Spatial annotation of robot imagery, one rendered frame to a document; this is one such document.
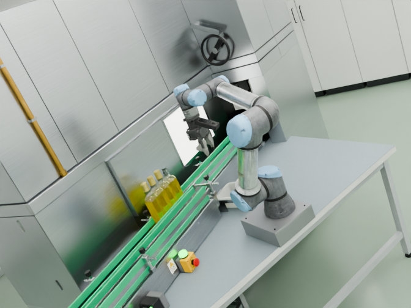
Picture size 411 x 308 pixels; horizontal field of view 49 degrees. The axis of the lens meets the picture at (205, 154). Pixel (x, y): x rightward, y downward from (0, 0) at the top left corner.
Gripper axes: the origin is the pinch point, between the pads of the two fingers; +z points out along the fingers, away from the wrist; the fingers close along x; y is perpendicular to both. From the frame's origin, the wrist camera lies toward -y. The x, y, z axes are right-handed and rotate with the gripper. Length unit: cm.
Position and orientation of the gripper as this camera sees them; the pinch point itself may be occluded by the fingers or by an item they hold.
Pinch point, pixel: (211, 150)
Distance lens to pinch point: 220.8
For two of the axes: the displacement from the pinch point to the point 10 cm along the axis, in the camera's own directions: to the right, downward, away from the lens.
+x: -4.7, 5.0, -7.3
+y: -8.0, 1.1, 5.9
